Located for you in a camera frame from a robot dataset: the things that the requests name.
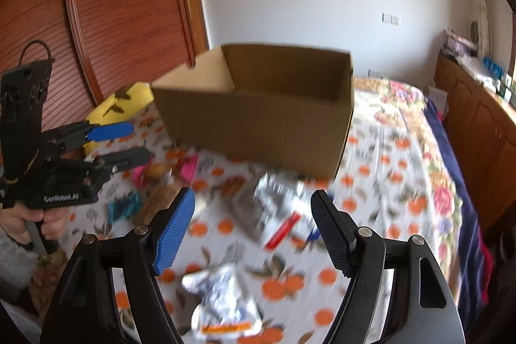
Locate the pile of clutter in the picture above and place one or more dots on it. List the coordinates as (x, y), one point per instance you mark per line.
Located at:
(479, 66)

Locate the large silver snack packet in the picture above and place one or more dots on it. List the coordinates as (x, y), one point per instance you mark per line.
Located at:
(221, 299)

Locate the orange print bedsheet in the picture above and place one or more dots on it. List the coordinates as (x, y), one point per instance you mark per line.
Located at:
(282, 263)

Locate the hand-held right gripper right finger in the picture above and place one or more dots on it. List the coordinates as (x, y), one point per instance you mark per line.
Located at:
(334, 235)

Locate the red pen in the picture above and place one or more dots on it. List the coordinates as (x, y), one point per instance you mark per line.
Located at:
(284, 230)

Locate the blue snack packet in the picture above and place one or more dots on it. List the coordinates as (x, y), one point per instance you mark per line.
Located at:
(314, 235)

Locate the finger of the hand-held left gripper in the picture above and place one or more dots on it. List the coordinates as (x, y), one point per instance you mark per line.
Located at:
(129, 158)
(109, 131)

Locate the wooden cabinet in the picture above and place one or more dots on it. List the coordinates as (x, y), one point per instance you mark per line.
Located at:
(475, 134)

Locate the wooden wardrobe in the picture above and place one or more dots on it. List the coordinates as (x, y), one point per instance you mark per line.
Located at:
(100, 5)

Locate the person's left hand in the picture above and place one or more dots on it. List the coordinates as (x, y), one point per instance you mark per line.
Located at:
(54, 221)

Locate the floral blanket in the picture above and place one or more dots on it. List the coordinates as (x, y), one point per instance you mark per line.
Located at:
(439, 174)

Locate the white wall switch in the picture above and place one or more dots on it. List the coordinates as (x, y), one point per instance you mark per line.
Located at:
(390, 18)

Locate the white box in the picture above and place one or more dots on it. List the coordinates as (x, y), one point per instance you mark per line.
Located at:
(438, 99)

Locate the red cloth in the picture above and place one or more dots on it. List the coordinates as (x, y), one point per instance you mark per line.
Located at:
(488, 263)

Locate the brown cardboard box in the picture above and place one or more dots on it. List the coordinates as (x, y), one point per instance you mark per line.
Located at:
(258, 126)

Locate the teal snack packet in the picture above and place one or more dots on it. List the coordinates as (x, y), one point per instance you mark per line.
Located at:
(125, 207)

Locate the yellow pillow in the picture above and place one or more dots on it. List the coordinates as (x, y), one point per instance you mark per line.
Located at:
(133, 98)

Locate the white wall socket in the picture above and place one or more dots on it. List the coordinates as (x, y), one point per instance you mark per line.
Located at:
(375, 73)

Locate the orange-brown snack packet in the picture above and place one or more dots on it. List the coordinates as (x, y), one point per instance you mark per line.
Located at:
(159, 170)

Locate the navy blue blanket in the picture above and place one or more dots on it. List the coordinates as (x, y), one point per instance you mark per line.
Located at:
(467, 215)

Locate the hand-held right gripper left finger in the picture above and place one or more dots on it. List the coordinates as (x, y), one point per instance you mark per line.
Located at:
(175, 231)

